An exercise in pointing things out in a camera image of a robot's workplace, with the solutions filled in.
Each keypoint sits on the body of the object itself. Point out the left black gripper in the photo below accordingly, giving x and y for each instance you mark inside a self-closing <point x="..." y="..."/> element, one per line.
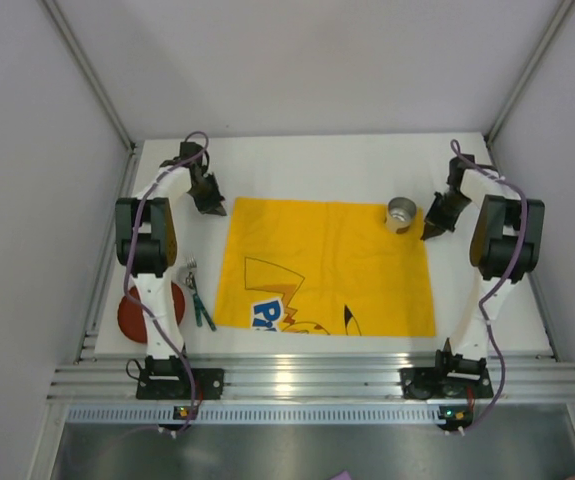
<point x="207" y="195"/>

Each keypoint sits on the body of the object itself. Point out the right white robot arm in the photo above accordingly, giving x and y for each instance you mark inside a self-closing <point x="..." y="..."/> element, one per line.
<point x="505" y="244"/>

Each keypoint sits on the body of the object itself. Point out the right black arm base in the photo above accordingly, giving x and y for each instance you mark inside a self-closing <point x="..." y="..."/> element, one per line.
<point x="452" y="376"/>

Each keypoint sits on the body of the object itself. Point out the aluminium mounting rail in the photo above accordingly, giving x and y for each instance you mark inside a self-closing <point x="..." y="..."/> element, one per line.
<point x="307" y="378"/>

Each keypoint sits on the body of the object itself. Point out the fork with green handle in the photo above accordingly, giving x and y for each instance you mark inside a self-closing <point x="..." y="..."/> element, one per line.
<point x="190" y="282"/>

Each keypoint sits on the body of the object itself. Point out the slotted grey cable duct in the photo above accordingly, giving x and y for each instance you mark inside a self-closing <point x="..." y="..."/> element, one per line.
<point x="240" y="414"/>

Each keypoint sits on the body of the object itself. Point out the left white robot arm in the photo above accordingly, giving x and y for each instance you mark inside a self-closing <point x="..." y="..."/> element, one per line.
<point x="146" y="242"/>

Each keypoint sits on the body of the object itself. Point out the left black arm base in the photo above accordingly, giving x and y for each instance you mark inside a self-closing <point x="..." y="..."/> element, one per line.
<point x="169" y="380"/>

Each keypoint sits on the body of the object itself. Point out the white paper cup brown sleeve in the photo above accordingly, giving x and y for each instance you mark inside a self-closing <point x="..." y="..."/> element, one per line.
<point x="400" y="214"/>

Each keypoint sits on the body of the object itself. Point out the spoon with green handle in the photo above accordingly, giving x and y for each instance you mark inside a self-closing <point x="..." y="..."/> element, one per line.
<point x="207" y="317"/>

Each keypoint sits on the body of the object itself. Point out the yellow printed cloth mat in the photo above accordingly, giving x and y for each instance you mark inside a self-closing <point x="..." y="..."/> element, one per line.
<point x="323" y="268"/>

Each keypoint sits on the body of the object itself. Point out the red round plate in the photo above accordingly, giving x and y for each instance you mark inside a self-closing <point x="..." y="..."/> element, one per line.
<point x="131" y="321"/>

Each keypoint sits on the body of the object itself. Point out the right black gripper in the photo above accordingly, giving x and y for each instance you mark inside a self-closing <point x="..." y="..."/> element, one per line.
<point x="441" y="216"/>

